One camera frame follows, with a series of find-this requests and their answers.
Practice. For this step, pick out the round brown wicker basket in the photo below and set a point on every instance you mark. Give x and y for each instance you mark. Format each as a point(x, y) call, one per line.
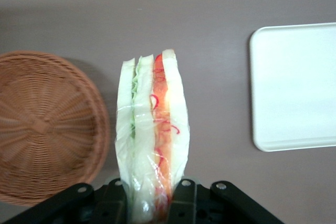
point(44, 129)

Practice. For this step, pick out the beige plastic tray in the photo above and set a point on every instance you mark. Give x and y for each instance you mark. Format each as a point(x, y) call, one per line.
point(294, 87)

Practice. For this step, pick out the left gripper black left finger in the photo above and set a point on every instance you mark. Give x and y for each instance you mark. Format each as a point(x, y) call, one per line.
point(110, 203)

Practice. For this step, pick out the triangular sandwich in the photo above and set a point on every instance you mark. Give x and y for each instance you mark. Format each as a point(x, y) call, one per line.
point(149, 129)

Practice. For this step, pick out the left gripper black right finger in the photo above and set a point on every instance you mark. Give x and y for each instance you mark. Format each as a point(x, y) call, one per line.
point(189, 203)

